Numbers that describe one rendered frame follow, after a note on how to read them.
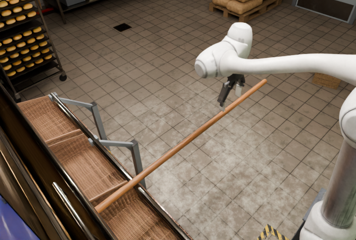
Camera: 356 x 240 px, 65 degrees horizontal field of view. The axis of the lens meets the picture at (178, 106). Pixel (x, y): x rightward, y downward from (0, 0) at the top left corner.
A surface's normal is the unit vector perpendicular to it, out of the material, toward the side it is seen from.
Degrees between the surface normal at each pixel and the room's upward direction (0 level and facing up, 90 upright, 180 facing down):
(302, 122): 0
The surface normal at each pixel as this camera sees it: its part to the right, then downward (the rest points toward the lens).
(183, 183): -0.02, -0.73
